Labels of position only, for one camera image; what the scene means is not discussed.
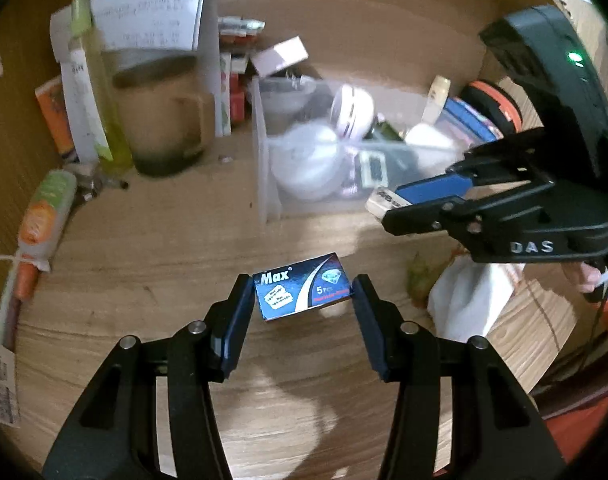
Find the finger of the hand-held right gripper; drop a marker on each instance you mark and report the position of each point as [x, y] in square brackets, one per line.
[434, 190]
[434, 216]

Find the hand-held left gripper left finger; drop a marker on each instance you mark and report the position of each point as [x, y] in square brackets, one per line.
[234, 320]

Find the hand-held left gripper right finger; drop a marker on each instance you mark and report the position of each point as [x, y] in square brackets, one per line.
[369, 325]

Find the white eraser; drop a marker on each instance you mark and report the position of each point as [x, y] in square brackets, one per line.
[384, 200]

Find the black card with white label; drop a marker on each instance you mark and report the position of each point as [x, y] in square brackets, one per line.
[374, 167]

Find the small blue box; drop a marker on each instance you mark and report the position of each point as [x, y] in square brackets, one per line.
[299, 287]

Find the dark green bottle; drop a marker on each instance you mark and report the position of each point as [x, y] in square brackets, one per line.
[386, 132]

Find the cream round jar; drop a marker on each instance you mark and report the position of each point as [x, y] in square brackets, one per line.
[351, 110]

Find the clear plastic storage box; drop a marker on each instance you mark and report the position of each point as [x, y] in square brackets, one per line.
[271, 200]

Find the wooden desktop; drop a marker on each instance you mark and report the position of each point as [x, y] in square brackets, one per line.
[159, 270]

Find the blue pencil case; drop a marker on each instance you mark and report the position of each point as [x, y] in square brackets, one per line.
[471, 120]

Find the white crumpled tissue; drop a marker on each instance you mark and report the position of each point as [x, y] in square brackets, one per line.
[464, 300]

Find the cream lotion tube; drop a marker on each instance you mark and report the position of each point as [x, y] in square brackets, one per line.
[436, 97]

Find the black orange zip case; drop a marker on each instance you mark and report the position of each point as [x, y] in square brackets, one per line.
[494, 105]

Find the clear plastic cup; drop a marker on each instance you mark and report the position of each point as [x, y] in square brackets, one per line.
[284, 97]

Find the small white box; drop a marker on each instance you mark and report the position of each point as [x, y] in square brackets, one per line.
[279, 55]

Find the orange capped pen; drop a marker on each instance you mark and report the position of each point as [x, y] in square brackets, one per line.
[24, 280]

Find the brown mug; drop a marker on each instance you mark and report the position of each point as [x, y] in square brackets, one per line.
[149, 120]

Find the orange green tube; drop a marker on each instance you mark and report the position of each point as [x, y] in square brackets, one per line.
[44, 210]

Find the orange red cloth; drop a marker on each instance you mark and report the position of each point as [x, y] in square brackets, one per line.
[589, 420]

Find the stack of booklets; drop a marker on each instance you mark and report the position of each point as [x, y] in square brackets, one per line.
[231, 90]

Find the yellow green bottle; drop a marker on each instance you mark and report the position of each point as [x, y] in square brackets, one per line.
[109, 130]

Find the white paper tag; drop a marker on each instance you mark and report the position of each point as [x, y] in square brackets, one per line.
[1, 385]

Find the white paper receipt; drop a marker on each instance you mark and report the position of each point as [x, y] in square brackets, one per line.
[149, 15]

